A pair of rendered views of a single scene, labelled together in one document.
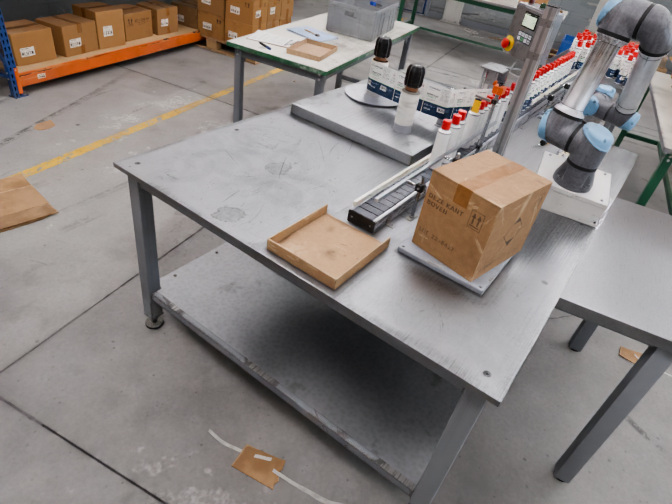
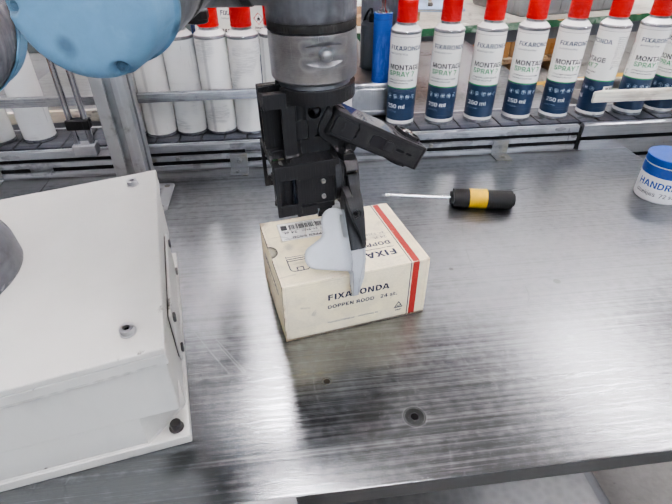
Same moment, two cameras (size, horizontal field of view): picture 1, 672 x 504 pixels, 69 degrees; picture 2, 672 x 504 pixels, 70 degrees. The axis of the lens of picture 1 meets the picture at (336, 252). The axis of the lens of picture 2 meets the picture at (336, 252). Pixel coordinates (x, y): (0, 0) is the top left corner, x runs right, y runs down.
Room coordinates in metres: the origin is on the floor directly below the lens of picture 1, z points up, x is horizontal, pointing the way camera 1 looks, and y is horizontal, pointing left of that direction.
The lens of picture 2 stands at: (1.91, -1.34, 1.21)
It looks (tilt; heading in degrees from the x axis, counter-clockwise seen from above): 36 degrees down; 53
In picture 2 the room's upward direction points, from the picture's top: straight up
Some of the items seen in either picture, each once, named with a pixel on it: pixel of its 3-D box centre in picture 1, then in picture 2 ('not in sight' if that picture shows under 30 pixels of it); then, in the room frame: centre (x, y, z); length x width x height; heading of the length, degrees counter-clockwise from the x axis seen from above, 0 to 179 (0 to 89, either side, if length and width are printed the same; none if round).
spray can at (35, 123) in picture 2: (455, 134); (18, 77); (1.98, -0.40, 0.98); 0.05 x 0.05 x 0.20
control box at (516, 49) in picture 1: (531, 33); not in sight; (2.16, -0.60, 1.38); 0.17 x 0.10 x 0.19; 25
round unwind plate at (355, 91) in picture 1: (373, 95); not in sight; (2.56, -0.04, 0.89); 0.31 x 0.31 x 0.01
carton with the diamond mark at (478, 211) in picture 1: (479, 212); not in sight; (1.36, -0.42, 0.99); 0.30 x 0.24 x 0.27; 139
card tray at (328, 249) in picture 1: (330, 242); not in sight; (1.24, 0.02, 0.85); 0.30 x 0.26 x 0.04; 150
